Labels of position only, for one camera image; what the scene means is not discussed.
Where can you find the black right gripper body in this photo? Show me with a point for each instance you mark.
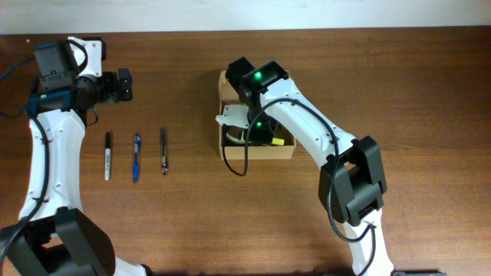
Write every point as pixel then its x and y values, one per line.
pixel 259 137

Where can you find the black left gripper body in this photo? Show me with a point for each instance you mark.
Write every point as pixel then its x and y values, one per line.
pixel 123 84

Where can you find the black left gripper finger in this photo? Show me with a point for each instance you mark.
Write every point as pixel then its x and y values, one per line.
pixel 125 78
pixel 125 94

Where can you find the yellow highlighter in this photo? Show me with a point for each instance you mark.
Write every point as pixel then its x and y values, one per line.
pixel 277 142

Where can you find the white masking tape roll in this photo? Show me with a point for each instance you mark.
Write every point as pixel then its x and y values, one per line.
pixel 234 137

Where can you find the black and white marker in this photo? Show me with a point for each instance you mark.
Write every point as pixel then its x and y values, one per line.
pixel 107 156

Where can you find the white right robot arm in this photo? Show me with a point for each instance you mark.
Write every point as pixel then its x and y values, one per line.
pixel 352 180

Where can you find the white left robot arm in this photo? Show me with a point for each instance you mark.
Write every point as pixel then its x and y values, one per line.
pixel 53 236

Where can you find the open cardboard box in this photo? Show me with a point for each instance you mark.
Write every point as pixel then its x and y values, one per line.
pixel 227 95

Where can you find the blue pen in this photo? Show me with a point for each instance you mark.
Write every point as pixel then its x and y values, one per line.
pixel 136 157

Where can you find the black pen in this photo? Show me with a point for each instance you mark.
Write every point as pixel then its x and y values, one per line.
pixel 163 151

